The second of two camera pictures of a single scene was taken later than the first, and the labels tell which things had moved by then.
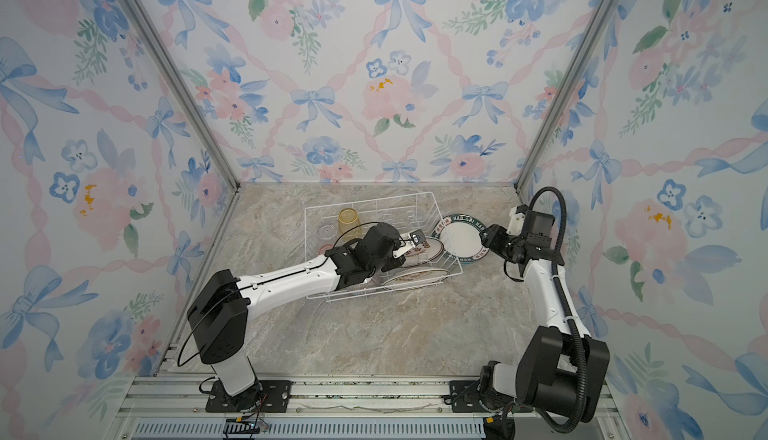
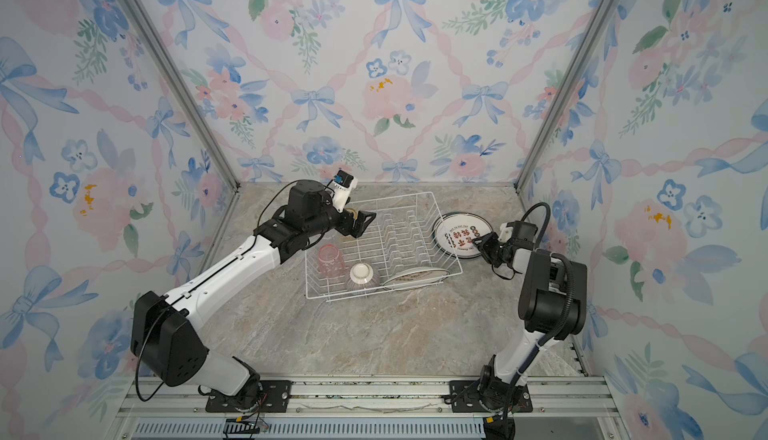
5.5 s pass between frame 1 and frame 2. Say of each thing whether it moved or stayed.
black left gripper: moved
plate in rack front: stayed
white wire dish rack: stayed
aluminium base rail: stayed
